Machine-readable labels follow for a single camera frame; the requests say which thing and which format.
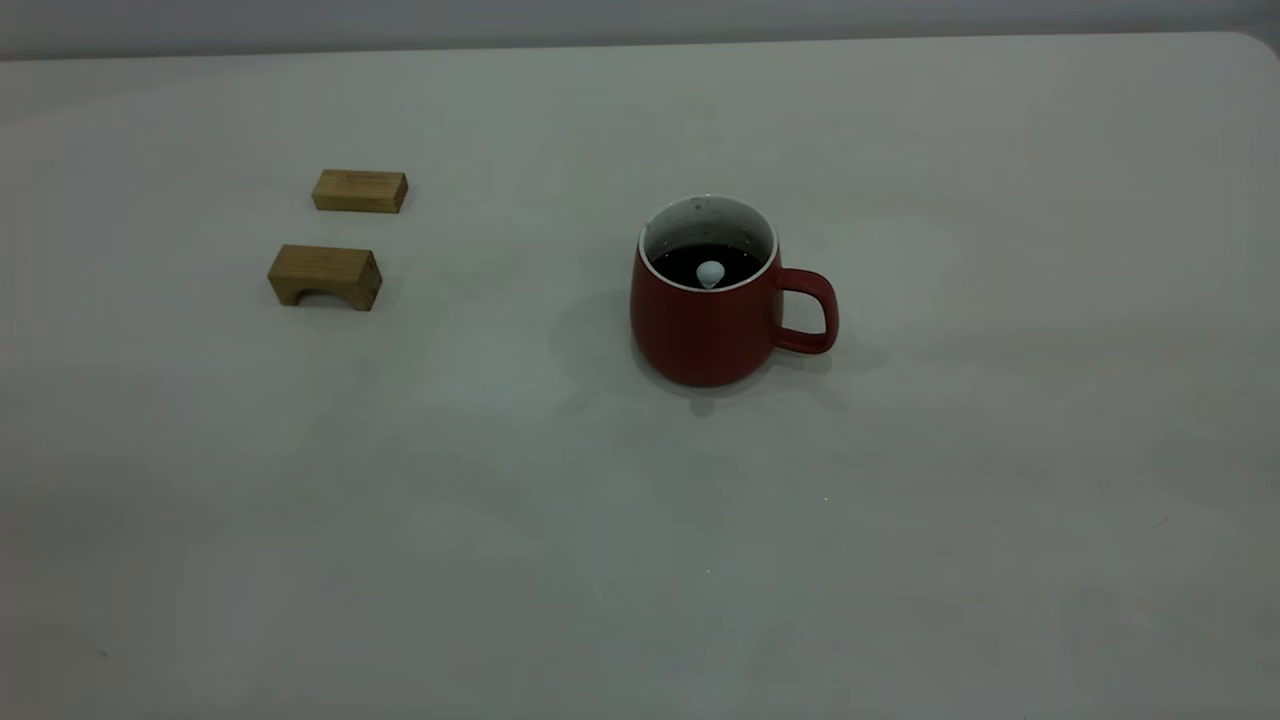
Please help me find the red ceramic mug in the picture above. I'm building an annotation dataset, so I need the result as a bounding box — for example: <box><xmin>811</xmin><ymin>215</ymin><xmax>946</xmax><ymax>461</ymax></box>
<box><xmin>629</xmin><ymin>193</ymin><xmax>840</xmax><ymax>389</ymax></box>

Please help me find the arched wooden block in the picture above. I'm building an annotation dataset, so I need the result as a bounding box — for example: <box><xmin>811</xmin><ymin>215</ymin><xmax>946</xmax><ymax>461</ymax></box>
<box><xmin>267</xmin><ymin>244</ymin><xmax>384</xmax><ymax>312</ymax></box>

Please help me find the flat wooden block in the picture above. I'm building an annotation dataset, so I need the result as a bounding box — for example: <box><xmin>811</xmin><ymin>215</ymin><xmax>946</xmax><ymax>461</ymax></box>
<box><xmin>311</xmin><ymin>169</ymin><xmax>409</xmax><ymax>215</ymax></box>

